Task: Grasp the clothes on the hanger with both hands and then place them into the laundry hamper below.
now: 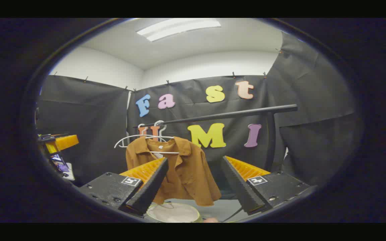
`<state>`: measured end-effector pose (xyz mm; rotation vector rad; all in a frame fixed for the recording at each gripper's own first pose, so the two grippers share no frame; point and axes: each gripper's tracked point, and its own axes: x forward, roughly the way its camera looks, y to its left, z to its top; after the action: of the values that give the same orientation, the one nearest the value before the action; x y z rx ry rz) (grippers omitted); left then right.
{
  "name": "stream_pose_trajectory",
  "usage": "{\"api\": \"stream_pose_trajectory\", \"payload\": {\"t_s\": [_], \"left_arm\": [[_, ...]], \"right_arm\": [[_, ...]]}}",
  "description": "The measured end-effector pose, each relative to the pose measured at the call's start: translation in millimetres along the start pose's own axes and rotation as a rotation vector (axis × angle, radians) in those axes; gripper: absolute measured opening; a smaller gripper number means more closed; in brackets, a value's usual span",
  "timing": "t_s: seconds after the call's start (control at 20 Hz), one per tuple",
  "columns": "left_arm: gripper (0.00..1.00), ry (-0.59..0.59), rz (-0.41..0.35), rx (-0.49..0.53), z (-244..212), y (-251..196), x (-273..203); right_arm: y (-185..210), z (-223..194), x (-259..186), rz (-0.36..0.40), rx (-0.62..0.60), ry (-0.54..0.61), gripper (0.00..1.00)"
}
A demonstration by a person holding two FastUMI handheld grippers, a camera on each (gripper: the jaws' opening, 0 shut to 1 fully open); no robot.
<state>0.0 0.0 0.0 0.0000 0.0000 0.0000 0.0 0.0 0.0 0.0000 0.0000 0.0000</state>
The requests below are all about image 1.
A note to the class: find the round laundry hamper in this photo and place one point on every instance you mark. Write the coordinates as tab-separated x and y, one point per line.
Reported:
173	212

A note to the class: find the brown shirt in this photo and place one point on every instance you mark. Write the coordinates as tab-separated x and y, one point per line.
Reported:
186	174

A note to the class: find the ceiling light panel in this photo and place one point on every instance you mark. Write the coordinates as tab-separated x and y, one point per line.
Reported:
179	28

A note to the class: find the empty white clothes hanger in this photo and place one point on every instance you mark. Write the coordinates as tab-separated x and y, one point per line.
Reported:
126	138

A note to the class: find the black backdrop cloth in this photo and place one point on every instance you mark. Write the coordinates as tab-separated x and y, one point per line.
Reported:
89	134

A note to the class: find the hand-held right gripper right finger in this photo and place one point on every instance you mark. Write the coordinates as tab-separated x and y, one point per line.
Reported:
241	189

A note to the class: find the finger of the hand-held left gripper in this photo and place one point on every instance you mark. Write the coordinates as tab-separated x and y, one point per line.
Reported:
65	142

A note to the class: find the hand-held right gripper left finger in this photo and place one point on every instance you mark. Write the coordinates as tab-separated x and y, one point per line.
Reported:
149	189

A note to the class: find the black clothes rack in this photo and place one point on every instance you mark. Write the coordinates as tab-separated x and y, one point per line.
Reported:
233	114

